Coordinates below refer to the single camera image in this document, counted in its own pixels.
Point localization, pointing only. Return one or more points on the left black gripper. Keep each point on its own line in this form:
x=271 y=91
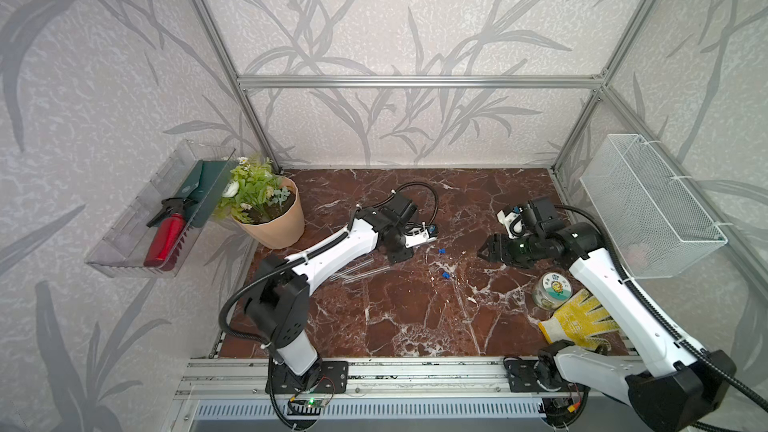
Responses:
x=407 y=254

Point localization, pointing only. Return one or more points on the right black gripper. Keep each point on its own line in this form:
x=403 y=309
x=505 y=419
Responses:
x=496 y=250

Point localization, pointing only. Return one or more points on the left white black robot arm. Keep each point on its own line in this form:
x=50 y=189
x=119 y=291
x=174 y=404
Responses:
x=273 y=309

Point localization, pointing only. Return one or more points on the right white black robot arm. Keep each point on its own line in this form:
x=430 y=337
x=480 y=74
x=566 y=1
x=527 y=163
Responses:
x=672 y=382

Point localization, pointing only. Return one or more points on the clear test tube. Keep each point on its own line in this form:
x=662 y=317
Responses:
x=350 y=270
x=364 y=275

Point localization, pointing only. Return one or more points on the yellow work glove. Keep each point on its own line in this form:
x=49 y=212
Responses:
x=581 y=320

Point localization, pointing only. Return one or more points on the terracotta pot with green plant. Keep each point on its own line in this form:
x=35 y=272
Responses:
x=264 y=204

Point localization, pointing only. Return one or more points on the red spray bottle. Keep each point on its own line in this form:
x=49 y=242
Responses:
x=170 y=223

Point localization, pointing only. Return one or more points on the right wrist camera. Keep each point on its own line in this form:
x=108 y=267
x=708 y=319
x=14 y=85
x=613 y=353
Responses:
x=510 y=218

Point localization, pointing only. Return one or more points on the white wire mesh basket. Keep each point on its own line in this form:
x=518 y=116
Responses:
x=657 y=225

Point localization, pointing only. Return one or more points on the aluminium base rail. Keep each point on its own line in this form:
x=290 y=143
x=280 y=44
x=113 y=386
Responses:
x=366 y=378

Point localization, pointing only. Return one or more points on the clear plastic wall bin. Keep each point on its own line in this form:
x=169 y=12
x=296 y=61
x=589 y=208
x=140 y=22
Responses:
x=121 y=251

